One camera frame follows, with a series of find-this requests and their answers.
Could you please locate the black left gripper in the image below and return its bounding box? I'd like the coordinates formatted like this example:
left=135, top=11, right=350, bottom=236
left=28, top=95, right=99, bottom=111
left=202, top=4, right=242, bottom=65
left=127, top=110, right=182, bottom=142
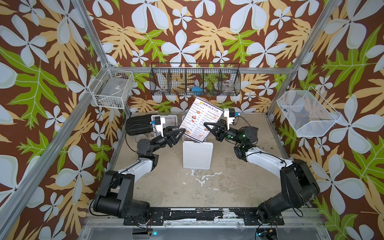
left=149, top=126, right=184, bottom=155

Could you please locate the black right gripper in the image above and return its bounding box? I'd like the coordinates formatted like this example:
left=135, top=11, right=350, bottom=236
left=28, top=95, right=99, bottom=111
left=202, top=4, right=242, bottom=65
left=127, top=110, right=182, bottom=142
left=206, top=122, right=245, bottom=147

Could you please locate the dim sum menu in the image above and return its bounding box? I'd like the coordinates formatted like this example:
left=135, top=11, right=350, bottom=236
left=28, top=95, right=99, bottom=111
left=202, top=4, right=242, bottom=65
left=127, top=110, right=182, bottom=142
left=180, top=98, right=224, bottom=143

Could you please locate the white menu holder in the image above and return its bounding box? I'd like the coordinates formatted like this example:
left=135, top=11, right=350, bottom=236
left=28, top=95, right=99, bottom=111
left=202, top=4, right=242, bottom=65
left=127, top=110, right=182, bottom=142
left=183, top=141, right=214, bottom=170
left=164, top=115, right=179, bottom=127

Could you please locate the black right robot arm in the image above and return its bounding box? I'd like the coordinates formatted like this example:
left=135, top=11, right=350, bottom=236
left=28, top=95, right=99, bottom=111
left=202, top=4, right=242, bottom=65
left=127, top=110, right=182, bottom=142
left=204, top=120, right=320, bottom=224

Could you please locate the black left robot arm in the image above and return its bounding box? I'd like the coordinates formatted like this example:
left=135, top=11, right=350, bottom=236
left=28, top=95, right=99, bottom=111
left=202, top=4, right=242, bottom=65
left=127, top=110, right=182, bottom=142
left=90, top=126, right=186, bottom=227

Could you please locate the black plastic case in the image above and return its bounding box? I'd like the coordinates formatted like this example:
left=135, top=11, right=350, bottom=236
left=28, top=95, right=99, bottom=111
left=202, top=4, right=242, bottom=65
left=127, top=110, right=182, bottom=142
left=125, top=115, right=153, bottom=136

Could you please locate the blue object in basket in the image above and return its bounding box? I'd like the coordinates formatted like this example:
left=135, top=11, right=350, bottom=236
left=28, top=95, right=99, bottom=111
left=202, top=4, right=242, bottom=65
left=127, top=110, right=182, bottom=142
left=192, top=86, right=204, bottom=96

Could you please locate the white mesh basket right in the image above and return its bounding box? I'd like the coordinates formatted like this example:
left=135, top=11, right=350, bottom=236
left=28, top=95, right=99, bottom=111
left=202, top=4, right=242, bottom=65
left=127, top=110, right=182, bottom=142
left=277, top=87, right=342, bottom=138

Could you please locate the black wire basket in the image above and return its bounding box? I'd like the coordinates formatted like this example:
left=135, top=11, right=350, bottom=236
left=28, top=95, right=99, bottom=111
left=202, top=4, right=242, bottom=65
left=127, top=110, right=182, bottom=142
left=149, top=63, right=242, bottom=97

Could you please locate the white wire basket left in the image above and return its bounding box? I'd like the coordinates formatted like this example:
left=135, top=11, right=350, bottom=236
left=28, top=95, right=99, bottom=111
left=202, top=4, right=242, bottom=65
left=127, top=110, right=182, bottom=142
left=89, top=65, right=135, bottom=110

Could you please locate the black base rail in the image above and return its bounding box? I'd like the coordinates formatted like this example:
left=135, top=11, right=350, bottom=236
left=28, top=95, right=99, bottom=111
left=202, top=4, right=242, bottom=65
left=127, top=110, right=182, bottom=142
left=124, top=207, right=266, bottom=226

